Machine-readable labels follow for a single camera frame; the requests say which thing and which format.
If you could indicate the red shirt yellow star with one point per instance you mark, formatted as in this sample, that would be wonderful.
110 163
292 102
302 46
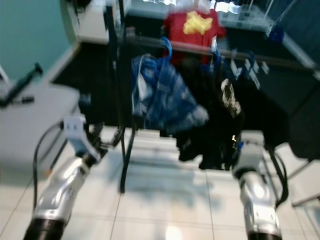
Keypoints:
175 30

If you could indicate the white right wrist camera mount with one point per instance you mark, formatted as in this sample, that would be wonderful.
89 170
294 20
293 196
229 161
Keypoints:
250 147

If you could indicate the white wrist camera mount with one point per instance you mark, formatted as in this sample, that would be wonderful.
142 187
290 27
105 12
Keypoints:
77 132
250 147

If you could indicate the black hung garment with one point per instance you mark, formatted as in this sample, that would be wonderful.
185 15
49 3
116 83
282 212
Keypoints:
215 135

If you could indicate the black floor rug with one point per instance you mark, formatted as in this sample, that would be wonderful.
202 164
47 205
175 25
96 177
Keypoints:
90 75

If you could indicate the black tripod stick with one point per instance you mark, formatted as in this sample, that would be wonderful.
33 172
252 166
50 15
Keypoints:
25 80

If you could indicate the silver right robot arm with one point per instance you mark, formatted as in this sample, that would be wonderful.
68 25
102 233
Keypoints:
260 205

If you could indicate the blue plastic hanger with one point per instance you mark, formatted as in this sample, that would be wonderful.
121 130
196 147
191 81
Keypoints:
169 47

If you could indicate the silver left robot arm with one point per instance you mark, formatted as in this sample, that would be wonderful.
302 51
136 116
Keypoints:
65 190

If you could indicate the white cabinet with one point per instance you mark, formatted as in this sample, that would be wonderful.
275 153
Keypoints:
92 25

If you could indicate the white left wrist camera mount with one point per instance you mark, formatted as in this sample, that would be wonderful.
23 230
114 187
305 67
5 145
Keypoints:
77 132

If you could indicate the black metal clothes rack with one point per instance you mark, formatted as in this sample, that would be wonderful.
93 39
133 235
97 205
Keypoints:
118 90

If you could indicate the grey cushioned stool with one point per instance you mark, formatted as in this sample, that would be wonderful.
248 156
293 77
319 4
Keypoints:
30 125

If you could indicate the blue denim garment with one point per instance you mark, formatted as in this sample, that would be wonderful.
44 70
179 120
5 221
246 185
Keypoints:
165 100

